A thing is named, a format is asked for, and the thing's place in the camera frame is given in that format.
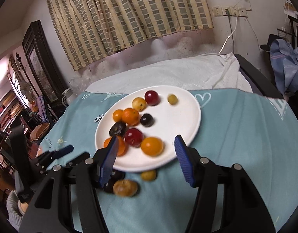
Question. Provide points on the white oval plate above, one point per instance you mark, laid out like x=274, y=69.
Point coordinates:
x=183, y=119

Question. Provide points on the blue clothes pile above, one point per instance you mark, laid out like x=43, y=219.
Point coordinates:
x=284, y=62

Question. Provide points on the dark purple plum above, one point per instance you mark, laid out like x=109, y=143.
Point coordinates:
x=146, y=120

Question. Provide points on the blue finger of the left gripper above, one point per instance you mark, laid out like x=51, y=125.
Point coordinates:
x=63, y=151

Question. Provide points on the orange mandarin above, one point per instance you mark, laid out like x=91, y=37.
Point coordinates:
x=130, y=116

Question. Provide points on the small red plum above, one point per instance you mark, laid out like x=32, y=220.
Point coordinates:
x=152, y=98

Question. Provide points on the yellow spotted small fruit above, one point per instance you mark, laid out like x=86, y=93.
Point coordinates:
x=139, y=104

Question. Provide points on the brown russet round fruit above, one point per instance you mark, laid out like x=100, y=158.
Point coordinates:
x=125, y=188

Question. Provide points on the orange fruit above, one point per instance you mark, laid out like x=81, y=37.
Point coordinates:
x=152, y=146

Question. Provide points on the small orange kumquat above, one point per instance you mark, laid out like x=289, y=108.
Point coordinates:
x=117, y=115

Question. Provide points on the white towel under cloth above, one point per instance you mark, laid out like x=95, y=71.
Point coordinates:
x=203, y=72

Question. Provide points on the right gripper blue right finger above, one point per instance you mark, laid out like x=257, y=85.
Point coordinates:
x=189, y=160

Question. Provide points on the small orange tangerine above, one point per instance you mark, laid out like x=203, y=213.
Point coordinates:
x=122, y=145

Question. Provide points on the yellow-green small fruit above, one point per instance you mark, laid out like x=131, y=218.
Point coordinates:
x=172, y=99

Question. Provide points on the dark wrinkled passion fruit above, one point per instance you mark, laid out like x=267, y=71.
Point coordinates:
x=118, y=129

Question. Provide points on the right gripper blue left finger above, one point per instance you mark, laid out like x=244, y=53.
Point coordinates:
x=105, y=160

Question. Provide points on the large red plum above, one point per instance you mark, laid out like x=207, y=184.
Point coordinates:
x=133, y=137

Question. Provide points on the wall socket strip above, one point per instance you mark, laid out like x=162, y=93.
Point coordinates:
x=229, y=11

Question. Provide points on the striped checked curtain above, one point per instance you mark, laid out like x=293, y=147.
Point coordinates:
x=90, y=30

